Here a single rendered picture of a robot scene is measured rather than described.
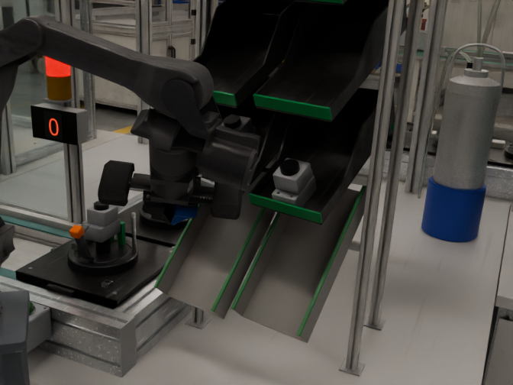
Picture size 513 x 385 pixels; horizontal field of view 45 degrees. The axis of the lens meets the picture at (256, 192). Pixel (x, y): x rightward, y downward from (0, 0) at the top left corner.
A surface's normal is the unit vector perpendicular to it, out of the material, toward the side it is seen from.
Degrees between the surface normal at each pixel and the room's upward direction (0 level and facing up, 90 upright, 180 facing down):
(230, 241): 45
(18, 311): 0
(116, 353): 90
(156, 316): 90
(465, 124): 90
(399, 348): 0
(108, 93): 90
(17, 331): 0
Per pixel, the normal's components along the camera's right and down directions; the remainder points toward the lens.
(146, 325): 0.91, 0.18
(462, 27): -0.47, 0.29
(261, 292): -0.36, -0.47
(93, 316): 0.05, -0.94
